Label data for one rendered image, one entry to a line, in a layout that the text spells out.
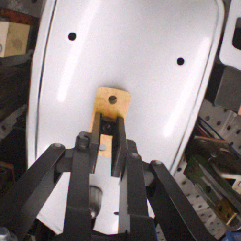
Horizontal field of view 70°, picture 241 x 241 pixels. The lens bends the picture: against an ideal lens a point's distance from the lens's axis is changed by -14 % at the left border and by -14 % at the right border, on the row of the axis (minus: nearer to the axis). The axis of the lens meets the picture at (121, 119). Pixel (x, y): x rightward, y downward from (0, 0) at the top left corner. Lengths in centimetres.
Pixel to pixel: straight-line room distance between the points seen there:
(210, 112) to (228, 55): 38
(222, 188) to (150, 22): 22
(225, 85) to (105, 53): 18
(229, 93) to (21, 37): 28
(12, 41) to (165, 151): 23
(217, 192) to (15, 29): 30
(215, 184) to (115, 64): 20
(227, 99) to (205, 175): 12
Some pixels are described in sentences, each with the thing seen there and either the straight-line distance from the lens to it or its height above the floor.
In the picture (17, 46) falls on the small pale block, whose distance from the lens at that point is 21.
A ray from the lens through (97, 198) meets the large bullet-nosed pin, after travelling 29.
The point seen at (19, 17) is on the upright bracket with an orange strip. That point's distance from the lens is 30.
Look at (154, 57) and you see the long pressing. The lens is 23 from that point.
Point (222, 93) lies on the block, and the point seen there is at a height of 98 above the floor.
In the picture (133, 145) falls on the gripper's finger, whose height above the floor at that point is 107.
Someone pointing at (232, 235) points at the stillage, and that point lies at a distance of 249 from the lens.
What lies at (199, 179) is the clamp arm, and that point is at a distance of 30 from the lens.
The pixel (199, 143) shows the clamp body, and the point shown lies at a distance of 35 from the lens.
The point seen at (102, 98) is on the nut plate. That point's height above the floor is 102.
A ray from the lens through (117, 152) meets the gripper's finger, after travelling 16.
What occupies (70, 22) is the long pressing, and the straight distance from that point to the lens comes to 23.
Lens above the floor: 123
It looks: 68 degrees down
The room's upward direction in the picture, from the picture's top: 172 degrees clockwise
